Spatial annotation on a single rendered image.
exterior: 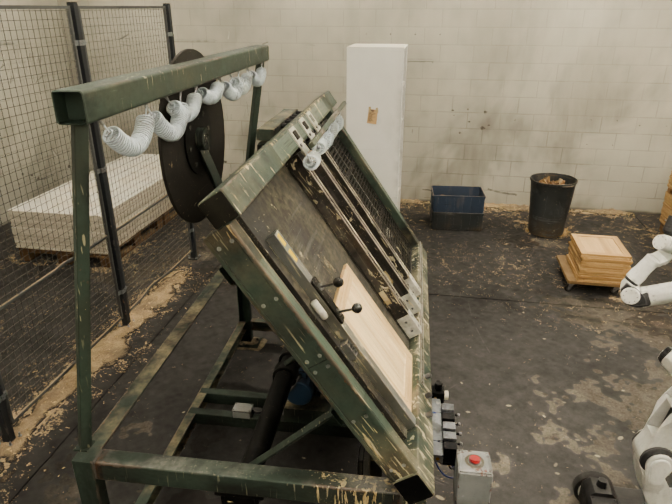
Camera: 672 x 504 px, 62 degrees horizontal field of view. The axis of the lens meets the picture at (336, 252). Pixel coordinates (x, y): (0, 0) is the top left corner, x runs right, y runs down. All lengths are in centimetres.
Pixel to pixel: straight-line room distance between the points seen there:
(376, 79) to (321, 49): 165
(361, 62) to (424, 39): 152
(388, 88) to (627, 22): 299
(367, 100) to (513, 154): 237
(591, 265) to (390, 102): 254
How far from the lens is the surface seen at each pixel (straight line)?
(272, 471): 233
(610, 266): 559
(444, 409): 267
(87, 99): 184
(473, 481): 219
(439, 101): 749
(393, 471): 217
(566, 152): 777
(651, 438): 291
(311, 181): 261
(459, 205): 672
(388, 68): 607
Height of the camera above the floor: 242
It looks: 23 degrees down
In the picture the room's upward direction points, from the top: straight up
